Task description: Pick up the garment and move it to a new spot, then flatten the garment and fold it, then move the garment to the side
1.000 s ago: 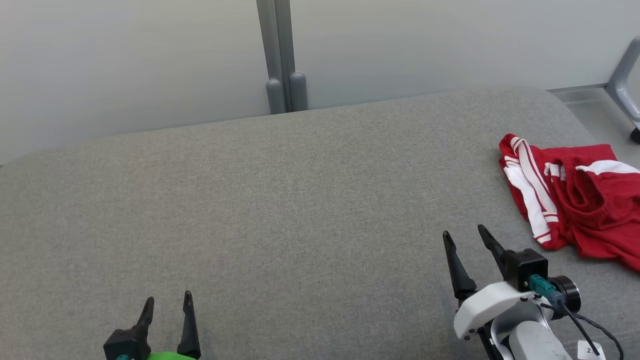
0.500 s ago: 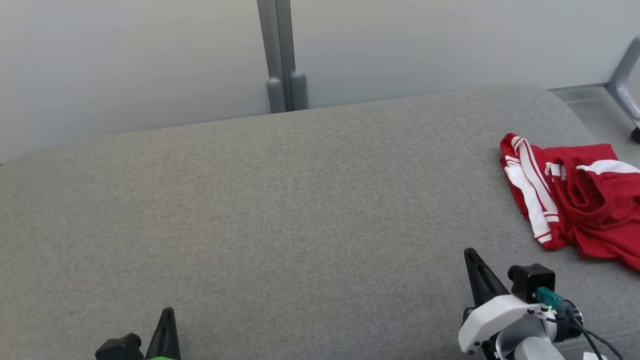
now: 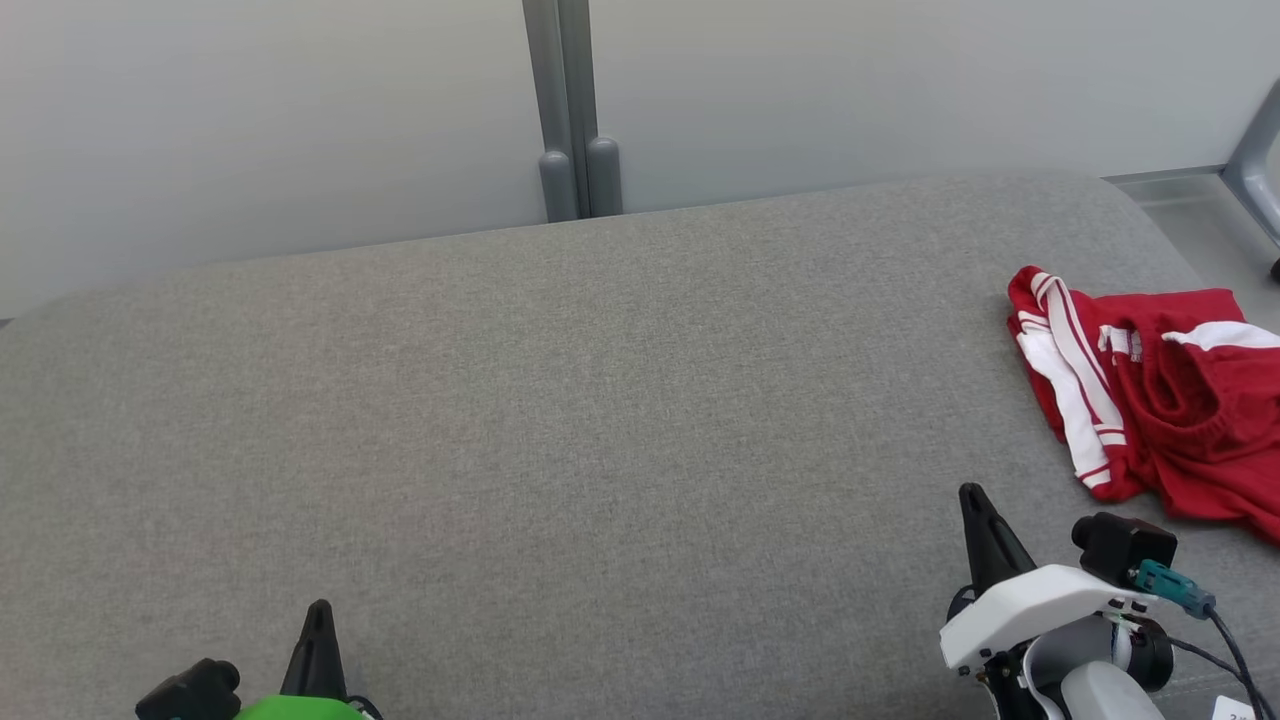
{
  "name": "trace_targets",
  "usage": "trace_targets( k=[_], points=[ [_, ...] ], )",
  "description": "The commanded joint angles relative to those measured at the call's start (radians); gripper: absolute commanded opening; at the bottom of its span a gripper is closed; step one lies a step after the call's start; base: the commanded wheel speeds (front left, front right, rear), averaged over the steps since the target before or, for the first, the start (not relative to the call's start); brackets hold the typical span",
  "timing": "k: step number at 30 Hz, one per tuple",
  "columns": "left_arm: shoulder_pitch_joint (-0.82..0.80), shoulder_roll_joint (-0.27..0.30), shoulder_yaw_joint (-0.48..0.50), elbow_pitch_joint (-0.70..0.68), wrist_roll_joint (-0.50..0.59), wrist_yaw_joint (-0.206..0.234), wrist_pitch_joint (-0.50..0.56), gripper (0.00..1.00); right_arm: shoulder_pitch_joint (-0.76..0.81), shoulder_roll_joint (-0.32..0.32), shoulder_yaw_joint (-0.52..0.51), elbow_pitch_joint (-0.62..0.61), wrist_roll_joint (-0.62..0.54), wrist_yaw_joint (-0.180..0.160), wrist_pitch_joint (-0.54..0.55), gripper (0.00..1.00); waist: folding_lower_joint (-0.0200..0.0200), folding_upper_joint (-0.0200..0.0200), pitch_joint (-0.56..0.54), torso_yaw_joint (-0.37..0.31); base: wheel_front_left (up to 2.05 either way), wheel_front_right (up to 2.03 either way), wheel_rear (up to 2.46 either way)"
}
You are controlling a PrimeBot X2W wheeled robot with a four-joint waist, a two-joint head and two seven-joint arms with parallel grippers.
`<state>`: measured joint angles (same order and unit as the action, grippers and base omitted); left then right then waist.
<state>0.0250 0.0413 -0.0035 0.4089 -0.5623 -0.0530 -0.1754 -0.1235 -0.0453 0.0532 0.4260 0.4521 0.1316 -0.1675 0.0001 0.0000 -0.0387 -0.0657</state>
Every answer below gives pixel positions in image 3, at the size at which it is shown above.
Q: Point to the grey fabric sofa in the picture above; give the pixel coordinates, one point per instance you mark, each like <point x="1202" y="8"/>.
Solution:
<point x="600" y="450"/>

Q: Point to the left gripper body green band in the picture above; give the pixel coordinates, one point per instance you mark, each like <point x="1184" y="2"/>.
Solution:
<point x="300" y="708"/>

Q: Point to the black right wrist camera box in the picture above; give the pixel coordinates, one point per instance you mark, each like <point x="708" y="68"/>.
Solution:
<point x="1125" y="545"/>

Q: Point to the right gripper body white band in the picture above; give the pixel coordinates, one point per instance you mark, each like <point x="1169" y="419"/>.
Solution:
<point x="1030" y="600"/>

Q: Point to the grey metal frame leg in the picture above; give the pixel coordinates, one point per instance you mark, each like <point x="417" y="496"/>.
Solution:
<point x="1255" y="170"/>

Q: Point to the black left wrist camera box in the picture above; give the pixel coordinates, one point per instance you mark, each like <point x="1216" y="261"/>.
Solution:
<point x="190" y="690"/>

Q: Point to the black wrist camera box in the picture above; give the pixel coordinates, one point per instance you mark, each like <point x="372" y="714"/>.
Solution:
<point x="190" y="690"/>
<point x="1125" y="545"/>

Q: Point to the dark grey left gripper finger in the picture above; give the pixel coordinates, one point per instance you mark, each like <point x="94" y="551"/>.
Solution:
<point x="328" y="670"/>
<point x="302" y="670"/>

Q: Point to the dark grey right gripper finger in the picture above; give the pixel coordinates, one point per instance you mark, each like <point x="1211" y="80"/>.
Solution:
<point x="976" y="560"/>
<point x="1005" y="560"/>

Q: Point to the grey partition post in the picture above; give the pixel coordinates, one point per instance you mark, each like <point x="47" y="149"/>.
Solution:
<point x="570" y="100"/>

